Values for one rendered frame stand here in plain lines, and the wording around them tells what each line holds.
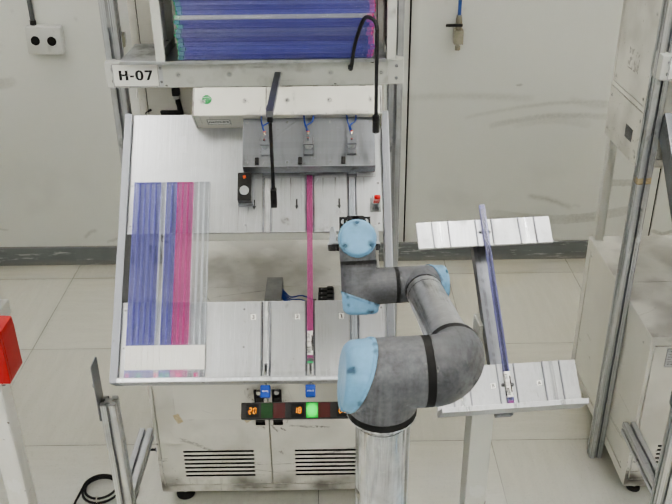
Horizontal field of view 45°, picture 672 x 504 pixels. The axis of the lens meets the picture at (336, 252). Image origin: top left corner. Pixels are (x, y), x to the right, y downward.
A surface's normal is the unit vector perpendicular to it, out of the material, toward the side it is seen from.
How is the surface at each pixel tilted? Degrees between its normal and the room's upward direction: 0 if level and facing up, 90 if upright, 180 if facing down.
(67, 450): 0
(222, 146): 48
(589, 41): 90
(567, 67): 90
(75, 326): 0
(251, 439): 90
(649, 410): 90
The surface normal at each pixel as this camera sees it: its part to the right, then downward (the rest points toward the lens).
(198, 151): 0.00, -0.25
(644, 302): -0.01, -0.89
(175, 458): 0.00, 0.46
